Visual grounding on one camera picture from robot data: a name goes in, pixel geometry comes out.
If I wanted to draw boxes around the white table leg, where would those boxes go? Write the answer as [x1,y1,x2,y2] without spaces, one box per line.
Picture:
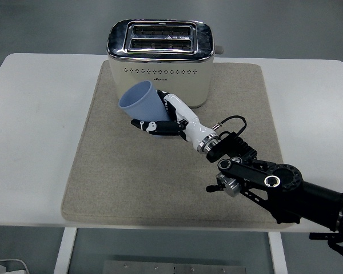
[268,232,289,274]
[53,227,78,274]

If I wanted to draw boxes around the cream and chrome toaster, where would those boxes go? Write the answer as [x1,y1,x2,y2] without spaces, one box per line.
[106,19,225,110]

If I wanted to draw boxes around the grey metal plate with screws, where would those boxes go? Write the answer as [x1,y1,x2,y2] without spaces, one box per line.
[102,260,248,274]

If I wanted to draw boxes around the beige fabric table mat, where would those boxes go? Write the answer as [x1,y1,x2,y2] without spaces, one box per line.
[59,61,297,231]

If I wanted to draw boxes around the black table control panel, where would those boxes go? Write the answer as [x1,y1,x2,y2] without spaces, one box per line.
[309,232,337,240]

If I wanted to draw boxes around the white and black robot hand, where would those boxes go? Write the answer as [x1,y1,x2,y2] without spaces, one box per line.
[130,89,214,150]

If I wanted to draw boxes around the light blue plastic cup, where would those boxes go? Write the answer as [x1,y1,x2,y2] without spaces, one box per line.
[117,80,172,139]

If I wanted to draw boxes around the white cable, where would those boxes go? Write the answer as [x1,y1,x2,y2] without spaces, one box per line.
[0,258,30,274]

